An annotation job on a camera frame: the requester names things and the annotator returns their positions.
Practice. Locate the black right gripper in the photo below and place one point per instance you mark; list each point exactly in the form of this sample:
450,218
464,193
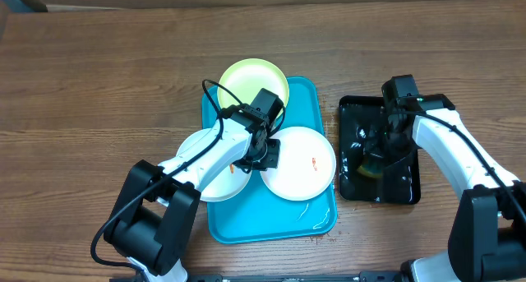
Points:
376,150

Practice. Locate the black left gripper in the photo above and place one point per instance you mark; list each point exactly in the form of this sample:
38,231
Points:
272,162

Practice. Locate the yellow green sponge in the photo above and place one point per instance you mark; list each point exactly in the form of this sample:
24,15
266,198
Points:
371,168

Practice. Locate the white plate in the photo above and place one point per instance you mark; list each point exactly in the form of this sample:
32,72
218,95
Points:
306,165
227,184

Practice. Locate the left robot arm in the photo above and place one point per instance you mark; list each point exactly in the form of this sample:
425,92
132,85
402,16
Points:
151,221

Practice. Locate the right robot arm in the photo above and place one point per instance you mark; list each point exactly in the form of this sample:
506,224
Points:
487,239

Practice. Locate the black water tray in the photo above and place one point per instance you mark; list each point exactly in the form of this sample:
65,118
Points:
400,183

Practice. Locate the blue plastic tray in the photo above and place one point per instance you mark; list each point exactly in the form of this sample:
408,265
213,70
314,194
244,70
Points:
256,213

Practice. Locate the light green plate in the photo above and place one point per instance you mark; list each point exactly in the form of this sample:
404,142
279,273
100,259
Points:
247,77

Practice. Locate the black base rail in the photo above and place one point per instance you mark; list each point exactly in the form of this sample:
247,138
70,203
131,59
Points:
364,276

